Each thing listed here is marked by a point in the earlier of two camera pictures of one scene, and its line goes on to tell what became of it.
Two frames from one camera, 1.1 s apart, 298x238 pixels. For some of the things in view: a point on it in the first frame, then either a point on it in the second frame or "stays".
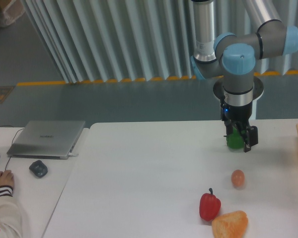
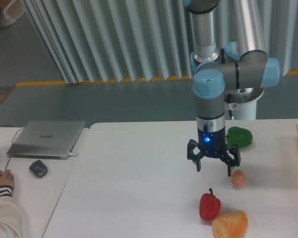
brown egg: [238, 178] stays
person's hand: [1, 178] stays
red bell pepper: [209, 206] stays
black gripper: [242, 114] → [213, 145]
